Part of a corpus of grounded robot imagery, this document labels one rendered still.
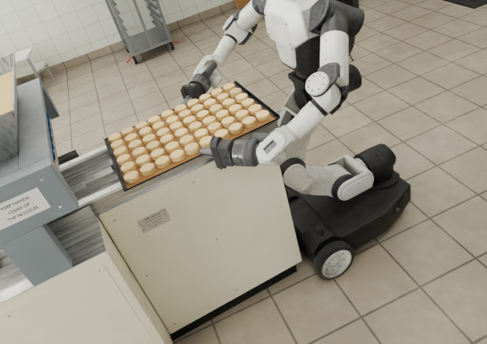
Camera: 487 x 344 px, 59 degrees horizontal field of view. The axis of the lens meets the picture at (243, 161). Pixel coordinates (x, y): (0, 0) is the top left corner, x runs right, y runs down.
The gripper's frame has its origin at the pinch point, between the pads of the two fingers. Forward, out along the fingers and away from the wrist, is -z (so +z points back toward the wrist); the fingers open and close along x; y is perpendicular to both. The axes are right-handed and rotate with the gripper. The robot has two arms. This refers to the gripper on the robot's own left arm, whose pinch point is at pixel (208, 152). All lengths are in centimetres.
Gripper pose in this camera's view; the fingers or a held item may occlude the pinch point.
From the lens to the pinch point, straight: 148.0
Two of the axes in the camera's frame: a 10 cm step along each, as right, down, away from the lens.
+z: 9.1, 0.2, -4.1
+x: -2.4, -7.7, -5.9
